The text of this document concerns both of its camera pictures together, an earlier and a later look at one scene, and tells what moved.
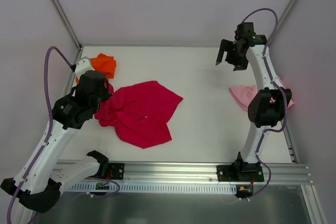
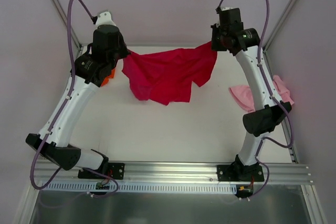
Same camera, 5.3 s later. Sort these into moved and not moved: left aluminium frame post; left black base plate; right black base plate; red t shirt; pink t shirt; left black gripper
Moved: left black gripper; red t shirt
Not moved: left black base plate; left aluminium frame post; pink t shirt; right black base plate
